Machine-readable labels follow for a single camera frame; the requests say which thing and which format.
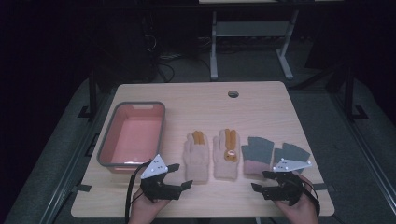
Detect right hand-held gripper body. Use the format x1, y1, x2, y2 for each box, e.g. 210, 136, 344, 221
262, 157, 313, 207

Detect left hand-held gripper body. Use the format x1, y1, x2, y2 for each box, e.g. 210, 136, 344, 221
139, 153, 183, 203

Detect beige glove with orange fingers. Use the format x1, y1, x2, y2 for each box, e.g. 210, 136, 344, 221
182, 130, 209, 183

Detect pink bin with gray rim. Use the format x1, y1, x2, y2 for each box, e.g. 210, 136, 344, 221
96, 101, 166, 175

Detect beige glove with orange rabbit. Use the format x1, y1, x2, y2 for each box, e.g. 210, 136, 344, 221
212, 128, 241, 180

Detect person's right hand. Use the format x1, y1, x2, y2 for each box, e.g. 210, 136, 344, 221
273, 175, 320, 224

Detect person's left hand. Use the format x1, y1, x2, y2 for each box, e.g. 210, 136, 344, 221
128, 189, 171, 224

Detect black metal stand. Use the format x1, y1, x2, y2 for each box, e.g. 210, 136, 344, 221
343, 65, 370, 121
77, 70, 98, 119

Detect gray table edge strap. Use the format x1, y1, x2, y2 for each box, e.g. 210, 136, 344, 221
312, 183, 336, 191
71, 183, 93, 193

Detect metal side rail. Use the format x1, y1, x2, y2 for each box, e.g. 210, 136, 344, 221
332, 92, 396, 215
39, 91, 110, 224

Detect cables on floor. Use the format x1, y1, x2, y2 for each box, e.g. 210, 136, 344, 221
156, 53, 185, 84

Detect white metal desk frame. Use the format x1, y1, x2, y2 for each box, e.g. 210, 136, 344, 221
198, 0, 344, 81

